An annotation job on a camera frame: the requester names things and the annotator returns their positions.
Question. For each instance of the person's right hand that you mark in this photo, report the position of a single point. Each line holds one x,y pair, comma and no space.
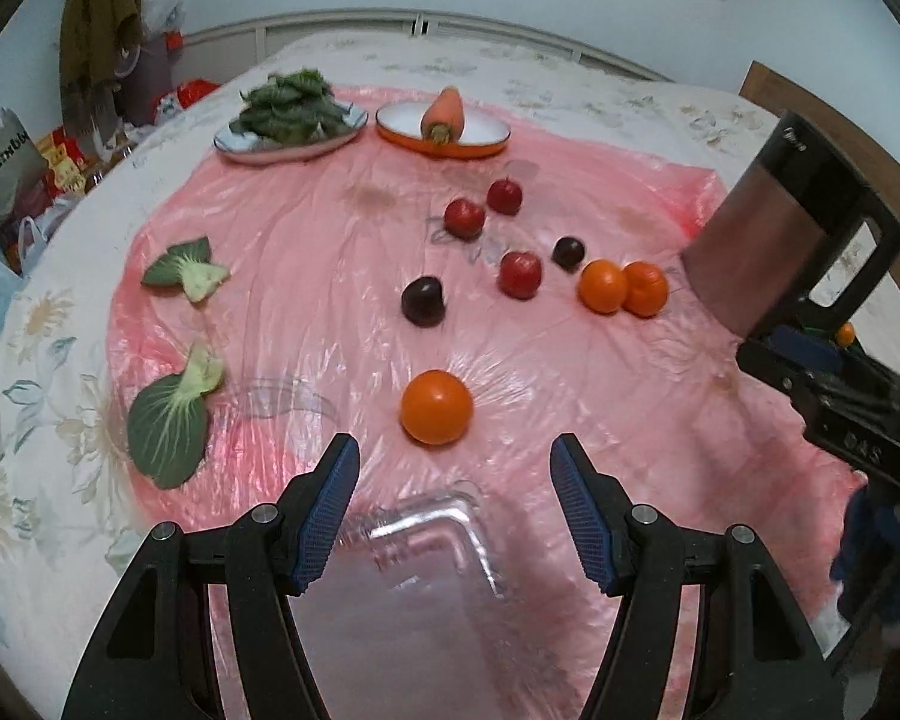
881,547

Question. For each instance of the red apple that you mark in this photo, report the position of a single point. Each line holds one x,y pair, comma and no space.
520,274
464,218
504,196

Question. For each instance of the white oval plate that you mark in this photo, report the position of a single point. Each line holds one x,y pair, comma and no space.
247,148

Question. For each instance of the red and yellow packets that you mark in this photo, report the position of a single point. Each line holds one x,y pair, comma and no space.
64,161

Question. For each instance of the grey printed bag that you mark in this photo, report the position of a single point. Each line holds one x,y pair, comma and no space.
4,169

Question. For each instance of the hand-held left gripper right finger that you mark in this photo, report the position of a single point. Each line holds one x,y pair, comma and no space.
579,510

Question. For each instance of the carrot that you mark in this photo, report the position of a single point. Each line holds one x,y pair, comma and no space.
444,114

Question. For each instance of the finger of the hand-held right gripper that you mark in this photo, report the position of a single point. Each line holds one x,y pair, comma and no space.
806,349
772,371

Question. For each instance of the pile of bok choy leaves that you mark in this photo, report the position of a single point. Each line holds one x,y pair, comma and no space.
292,109

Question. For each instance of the orange oval dish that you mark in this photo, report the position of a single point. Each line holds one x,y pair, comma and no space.
480,136

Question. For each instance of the floral bedsheet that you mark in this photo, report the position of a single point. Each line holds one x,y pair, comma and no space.
495,60

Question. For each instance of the bok choy piece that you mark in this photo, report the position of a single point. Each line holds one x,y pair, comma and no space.
169,427
186,271

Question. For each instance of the orange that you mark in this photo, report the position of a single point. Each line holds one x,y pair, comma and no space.
436,406
602,286
647,289

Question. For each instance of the pink plastic sheet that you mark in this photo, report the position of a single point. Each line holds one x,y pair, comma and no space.
307,240

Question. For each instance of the clear plastic container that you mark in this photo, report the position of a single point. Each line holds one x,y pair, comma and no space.
420,615
289,397

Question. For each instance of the grey bed headboard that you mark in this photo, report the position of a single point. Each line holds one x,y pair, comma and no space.
345,22

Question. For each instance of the olive hanging garment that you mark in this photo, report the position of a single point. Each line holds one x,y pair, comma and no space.
97,15

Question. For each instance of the white plastic bag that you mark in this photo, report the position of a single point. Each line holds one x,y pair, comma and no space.
39,236

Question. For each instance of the dark purple plum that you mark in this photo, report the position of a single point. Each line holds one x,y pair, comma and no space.
569,253
423,301

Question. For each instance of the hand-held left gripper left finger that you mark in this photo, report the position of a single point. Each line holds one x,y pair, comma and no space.
328,510

